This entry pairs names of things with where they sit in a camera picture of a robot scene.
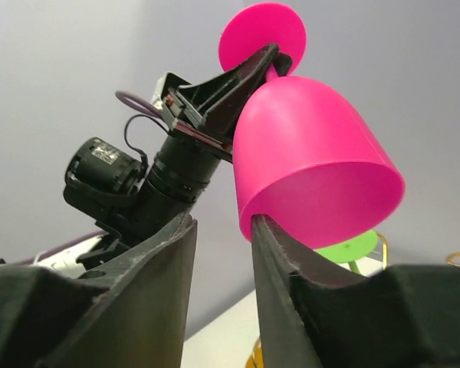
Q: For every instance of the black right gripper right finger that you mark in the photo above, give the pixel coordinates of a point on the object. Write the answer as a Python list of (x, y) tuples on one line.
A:
[(314, 313)]

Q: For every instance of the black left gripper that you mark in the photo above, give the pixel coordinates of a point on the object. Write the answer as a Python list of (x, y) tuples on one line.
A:
[(210, 110)]

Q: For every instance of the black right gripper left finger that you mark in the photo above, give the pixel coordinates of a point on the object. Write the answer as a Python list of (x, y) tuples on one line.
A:
[(128, 312)]

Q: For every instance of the green wine glass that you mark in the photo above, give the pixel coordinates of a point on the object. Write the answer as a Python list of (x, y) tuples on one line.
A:
[(352, 250)]

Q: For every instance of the pink wine glass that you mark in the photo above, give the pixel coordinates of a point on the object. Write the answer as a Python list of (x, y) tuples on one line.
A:
[(304, 156)]

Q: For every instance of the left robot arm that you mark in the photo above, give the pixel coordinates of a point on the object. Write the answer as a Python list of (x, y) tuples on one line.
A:
[(131, 196)]

